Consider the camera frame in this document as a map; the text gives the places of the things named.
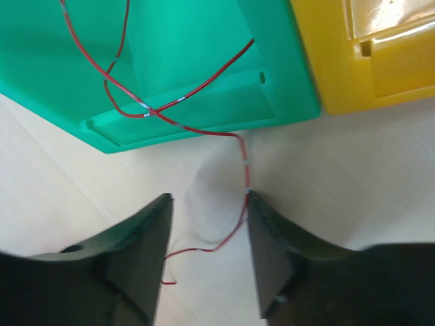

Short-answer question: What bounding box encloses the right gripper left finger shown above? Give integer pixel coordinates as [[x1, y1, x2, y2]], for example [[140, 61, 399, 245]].
[[1, 194, 173, 325]]

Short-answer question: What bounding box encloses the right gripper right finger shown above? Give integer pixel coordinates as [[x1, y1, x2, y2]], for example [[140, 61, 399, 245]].
[[247, 192, 434, 325]]

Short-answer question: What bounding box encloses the right green bin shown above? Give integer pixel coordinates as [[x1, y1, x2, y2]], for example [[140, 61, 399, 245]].
[[1, 1, 320, 153]]

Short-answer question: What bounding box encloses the yellow bin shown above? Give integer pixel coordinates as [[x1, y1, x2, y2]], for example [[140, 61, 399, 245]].
[[291, 1, 434, 114]]

